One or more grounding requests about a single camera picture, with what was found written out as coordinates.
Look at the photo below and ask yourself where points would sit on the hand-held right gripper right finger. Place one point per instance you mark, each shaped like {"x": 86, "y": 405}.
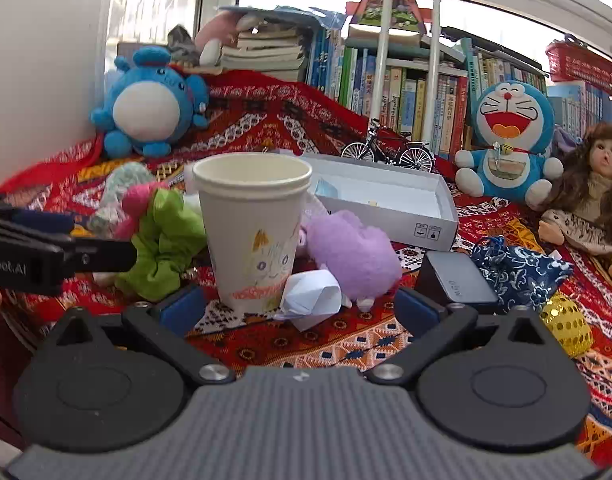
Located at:
{"x": 416, "y": 310}

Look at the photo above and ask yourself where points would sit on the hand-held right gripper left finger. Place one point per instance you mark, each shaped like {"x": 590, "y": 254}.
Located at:
{"x": 185, "y": 306}

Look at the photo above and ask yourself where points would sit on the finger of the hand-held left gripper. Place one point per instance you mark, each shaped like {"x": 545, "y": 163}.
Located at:
{"x": 106, "y": 255}
{"x": 46, "y": 221}

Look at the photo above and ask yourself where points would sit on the pink scrunchie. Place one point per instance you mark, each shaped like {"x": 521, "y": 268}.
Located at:
{"x": 138, "y": 205}

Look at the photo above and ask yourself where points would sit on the green fabric scrunchie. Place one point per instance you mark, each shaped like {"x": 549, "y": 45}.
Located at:
{"x": 168, "y": 240}

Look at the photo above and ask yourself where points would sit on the purple plush toy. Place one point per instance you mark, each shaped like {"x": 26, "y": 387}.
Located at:
{"x": 351, "y": 255}

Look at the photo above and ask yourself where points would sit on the blue floral fabric pouch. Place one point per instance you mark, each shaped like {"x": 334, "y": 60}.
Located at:
{"x": 515, "y": 270}

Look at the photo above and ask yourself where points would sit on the white cardboard box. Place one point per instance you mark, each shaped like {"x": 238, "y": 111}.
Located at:
{"x": 385, "y": 200}

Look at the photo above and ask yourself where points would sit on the black rectangular box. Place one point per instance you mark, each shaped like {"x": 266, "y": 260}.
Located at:
{"x": 455, "y": 275}

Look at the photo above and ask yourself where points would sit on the striped pale green scrunchie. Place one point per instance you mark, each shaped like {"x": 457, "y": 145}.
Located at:
{"x": 118, "y": 180}

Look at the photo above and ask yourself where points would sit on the white paper cup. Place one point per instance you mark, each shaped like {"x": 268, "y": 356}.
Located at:
{"x": 251, "y": 230}

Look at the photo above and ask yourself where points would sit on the crumpled white paper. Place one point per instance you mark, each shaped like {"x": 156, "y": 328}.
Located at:
{"x": 311, "y": 295}

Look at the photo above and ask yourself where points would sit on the light blue small item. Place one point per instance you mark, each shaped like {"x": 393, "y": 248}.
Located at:
{"x": 327, "y": 189}

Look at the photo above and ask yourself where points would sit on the gold sequin ball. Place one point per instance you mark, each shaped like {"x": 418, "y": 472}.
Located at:
{"x": 568, "y": 325}

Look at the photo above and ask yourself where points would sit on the round blue plush toy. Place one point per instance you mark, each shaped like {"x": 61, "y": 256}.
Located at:
{"x": 146, "y": 105}

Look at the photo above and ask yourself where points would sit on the metal model bicycle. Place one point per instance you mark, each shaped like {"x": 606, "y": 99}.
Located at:
{"x": 385, "y": 147}

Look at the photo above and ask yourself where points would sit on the red patterned blanket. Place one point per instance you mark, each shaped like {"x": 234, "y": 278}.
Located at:
{"x": 266, "y": 120}

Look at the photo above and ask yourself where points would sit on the blue robot cat plush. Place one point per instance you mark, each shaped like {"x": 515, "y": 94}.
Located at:
{"x": 510, "y": 130}

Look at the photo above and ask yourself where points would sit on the row of upright books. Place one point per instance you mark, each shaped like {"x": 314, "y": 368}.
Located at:
{"x": 415, "y": 95}

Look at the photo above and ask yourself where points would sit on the brown-haired doll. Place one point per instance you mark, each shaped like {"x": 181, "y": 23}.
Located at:
{"x": 593, "y": 185}

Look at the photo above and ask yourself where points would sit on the grey plush toy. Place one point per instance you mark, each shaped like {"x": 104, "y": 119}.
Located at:
{"x": 181, "y": 42}

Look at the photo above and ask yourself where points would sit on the lilac plush toy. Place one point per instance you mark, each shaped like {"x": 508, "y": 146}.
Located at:
{"x": 565, "y": 140}

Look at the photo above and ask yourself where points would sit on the pink rabbit plush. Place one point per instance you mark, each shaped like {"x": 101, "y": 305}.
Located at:
{"x": 213, "y": 35}

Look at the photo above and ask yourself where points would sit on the stack of lying books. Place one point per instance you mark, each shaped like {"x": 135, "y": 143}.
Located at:
{"x": 263, "y": 52}

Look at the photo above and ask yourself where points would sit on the red plastic basket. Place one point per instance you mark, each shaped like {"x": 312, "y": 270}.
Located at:
{"x": 580, "y": 65}

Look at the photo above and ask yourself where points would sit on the blue plastic sheet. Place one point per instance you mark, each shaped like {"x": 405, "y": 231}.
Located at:
{"x": 286, "y": 12}

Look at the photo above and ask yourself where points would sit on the white pipe frame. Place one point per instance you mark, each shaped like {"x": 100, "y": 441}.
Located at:
{"x": 385, "y": 50}

